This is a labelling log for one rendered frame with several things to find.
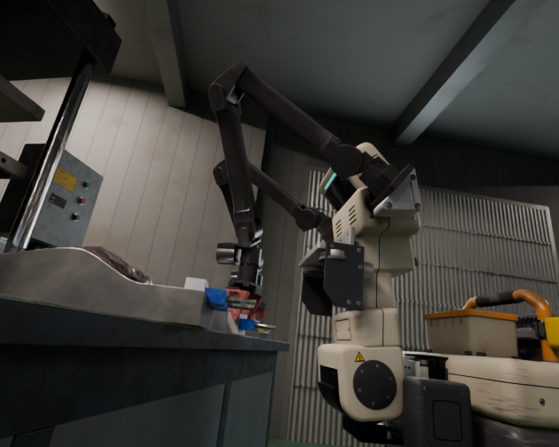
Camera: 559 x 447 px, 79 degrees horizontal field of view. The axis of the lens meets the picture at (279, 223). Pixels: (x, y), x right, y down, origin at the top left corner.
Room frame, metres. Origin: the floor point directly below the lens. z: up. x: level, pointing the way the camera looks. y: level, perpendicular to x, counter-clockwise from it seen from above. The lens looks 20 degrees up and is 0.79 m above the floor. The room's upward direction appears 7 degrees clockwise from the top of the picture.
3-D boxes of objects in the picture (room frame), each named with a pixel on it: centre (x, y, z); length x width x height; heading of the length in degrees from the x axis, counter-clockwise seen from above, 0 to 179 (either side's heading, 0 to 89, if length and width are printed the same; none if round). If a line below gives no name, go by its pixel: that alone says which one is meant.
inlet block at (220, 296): (0.64, 0.09, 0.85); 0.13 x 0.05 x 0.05; 94
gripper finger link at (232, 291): (0.93, 0.08, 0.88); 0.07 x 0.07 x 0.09; 70
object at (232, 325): (0.94, 0.04, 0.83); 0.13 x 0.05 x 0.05; 69
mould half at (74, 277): (0.67, 0.37, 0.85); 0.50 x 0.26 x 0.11; 94
